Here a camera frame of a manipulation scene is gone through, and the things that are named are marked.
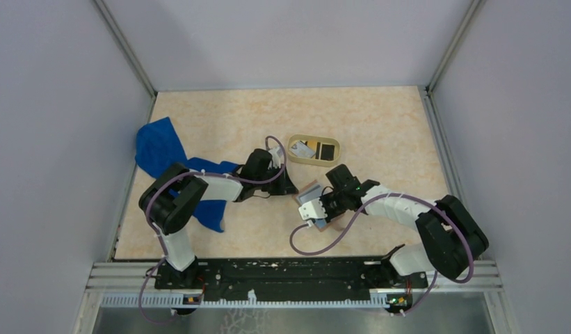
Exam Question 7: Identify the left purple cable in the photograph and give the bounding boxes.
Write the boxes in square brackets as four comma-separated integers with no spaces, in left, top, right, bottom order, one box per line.
[138,135,288,324]

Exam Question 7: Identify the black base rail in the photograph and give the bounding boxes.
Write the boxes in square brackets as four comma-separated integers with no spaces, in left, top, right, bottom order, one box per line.
[154,256,428,302]

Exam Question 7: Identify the aluminium frame rail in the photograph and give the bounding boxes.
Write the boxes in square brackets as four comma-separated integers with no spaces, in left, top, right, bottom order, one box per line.
[86,260,503,309]

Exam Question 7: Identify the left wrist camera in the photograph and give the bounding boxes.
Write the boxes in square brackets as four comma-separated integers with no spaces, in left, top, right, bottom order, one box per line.
[268,146,287,168]

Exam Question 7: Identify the blue cloth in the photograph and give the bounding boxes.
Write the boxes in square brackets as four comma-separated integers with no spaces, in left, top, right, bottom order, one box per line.
[135,117,237,233]

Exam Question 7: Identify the tan leather card holder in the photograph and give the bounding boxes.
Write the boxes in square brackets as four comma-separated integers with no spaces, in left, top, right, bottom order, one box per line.
[292,180,342,232]

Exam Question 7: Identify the beige oval tray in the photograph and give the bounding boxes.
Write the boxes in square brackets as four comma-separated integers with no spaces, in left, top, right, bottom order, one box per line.
[286,134,341,167]

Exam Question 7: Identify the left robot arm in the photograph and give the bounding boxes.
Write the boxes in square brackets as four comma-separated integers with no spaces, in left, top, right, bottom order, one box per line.
[138,148,298,288]

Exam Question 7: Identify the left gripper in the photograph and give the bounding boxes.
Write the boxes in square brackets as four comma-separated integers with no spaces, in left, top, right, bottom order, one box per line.
[255,164,299,196]

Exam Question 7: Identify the white card in tray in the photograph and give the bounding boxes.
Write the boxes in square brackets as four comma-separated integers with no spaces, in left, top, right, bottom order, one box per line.
[289,141,316,159]

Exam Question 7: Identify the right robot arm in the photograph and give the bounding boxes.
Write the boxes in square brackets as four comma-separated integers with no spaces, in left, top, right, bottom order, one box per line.
[299,164,489,287]

